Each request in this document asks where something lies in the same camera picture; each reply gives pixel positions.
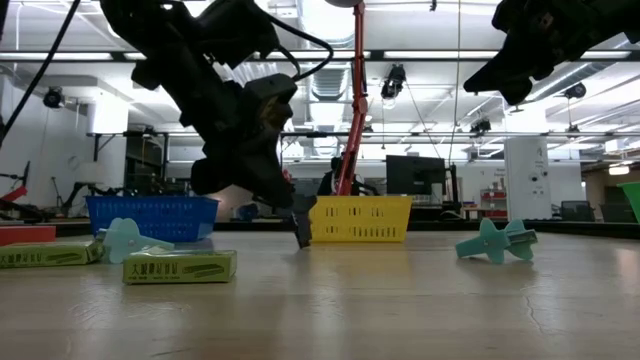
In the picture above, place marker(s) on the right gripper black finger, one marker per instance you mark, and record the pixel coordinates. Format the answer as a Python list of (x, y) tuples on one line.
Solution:
[(500, 70), (519, 92)]

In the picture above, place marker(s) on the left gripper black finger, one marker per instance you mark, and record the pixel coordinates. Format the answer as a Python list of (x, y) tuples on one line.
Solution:
[(303, 220)]

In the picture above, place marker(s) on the green staple box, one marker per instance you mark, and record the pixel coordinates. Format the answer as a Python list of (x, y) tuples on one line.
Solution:
[(45, 254), (180, 267)]

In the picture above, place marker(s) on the light blue staple remover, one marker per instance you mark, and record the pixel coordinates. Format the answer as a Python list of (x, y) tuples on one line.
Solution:
[(122, 239)]

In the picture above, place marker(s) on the teal staple remover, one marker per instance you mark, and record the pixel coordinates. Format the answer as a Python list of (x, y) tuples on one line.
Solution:
[(492, 242)]

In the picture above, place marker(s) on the red tape roll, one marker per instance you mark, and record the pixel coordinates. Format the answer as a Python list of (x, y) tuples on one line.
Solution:
[(25, 235)]

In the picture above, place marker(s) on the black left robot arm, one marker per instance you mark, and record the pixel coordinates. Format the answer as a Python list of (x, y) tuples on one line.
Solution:
[(165, 50)]

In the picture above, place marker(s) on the yellow plastic basket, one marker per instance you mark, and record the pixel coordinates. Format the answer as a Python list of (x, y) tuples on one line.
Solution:
[(360, 220)]

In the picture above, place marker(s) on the white pillar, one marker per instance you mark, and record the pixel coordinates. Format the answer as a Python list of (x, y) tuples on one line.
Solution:
[(527, 175)]

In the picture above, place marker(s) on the blue plastic basket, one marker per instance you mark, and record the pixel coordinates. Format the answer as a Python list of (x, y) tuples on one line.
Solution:
[(150, 217)]

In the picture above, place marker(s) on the black computer monitor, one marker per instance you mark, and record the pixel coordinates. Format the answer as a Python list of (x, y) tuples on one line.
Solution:
[(415, 175)]

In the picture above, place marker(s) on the red desk lamp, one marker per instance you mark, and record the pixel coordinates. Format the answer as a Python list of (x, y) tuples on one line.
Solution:
[(357, 100)]

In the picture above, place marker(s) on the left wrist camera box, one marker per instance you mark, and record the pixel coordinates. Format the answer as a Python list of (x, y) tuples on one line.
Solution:
[(240, 30)]

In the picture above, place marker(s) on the black aluminium table frame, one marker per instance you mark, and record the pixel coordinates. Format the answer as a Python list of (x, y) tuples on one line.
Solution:
[(450, 227)]

